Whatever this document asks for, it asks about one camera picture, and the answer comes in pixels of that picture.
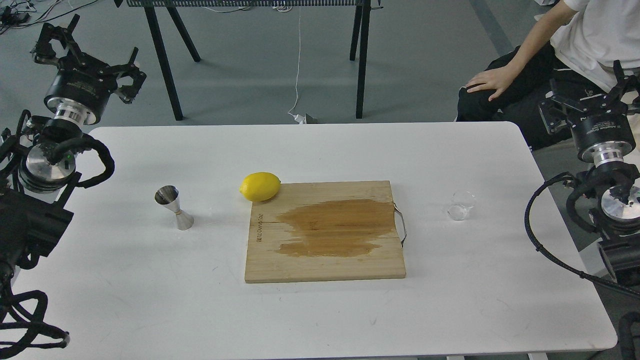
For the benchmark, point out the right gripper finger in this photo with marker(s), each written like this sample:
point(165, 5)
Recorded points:
point(559, 112)
point(625, 83)

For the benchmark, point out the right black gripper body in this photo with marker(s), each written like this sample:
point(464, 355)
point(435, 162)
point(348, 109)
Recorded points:
point(603, 138)

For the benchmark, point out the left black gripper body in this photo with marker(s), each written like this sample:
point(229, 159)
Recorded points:
point(77, 97)

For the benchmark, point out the steel double jigger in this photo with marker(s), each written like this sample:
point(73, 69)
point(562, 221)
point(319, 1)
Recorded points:
point(168, 197)

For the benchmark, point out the small clear glass cup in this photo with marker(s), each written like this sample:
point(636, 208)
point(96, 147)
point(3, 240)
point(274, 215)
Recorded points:
point(460, 205)

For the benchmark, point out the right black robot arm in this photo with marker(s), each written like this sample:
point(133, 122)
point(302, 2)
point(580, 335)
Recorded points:
point(605, 198)

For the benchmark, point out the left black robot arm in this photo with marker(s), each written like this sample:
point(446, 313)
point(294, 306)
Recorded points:
point(43, 161)

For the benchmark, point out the person's right hand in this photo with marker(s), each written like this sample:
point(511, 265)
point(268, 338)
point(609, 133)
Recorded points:
point(495, 81)

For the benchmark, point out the seated person white shirt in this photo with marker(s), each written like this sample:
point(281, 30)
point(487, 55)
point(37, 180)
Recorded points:
point(575, 43)

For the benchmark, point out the yellow lemon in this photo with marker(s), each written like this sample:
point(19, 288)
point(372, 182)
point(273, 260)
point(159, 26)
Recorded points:
point(260, 186)

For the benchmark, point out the wooden cutting board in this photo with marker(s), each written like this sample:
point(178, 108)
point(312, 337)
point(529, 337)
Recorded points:
point(325, 231)

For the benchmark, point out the black metal table frame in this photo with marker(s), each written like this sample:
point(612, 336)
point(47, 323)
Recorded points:
point(189, 37)

